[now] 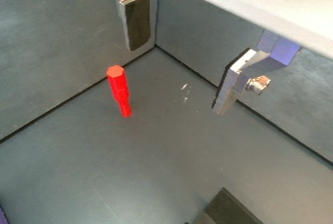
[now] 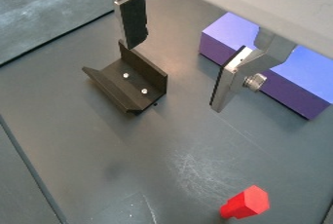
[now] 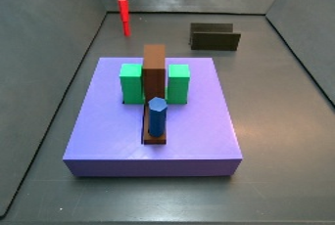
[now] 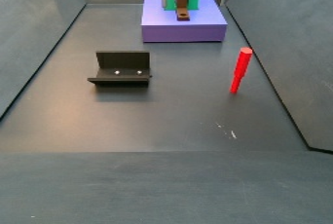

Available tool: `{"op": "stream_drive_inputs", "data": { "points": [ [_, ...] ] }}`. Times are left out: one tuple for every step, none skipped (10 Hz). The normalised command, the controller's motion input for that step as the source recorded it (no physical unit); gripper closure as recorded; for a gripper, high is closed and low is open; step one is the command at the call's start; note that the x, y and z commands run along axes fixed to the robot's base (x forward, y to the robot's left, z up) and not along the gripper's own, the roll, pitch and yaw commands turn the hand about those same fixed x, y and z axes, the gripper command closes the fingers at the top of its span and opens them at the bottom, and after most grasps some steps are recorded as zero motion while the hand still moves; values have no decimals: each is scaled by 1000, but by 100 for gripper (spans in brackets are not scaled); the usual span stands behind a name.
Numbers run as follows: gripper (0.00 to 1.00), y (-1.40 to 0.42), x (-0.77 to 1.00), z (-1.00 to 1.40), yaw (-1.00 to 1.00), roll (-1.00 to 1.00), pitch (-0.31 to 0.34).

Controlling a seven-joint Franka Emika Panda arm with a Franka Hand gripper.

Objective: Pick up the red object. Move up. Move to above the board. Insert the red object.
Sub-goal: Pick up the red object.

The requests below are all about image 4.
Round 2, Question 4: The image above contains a red hexagonal peg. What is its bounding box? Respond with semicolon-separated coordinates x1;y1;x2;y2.
230;47;253;93

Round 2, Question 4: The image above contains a purple base board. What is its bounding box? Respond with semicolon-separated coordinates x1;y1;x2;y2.
141;0;228;43

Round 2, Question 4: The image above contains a black angle bracket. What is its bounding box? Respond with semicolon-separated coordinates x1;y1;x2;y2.
87;51;152;85

